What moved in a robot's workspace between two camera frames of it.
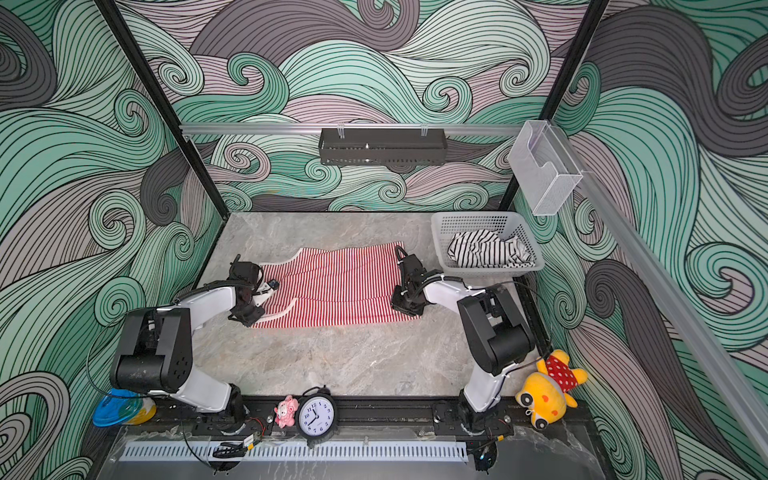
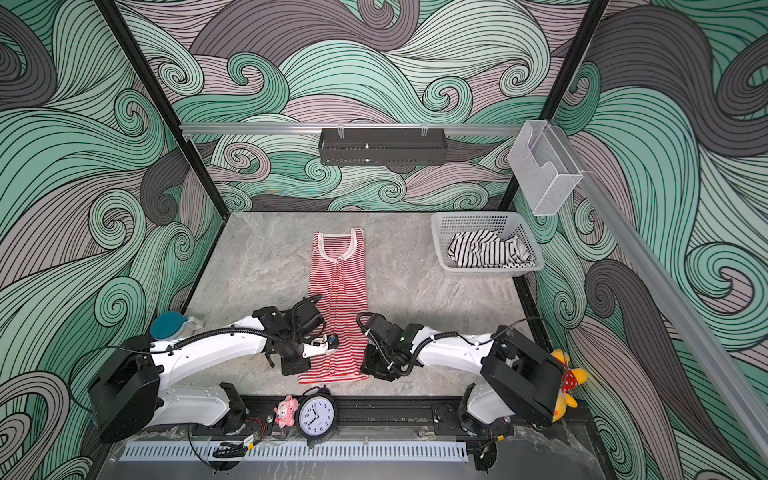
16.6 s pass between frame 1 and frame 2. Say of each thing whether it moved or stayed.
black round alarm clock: stayed
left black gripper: moved
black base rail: stayed
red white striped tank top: moved
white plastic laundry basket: stayed
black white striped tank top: stayed
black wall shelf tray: stayed
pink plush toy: stayed
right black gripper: moved
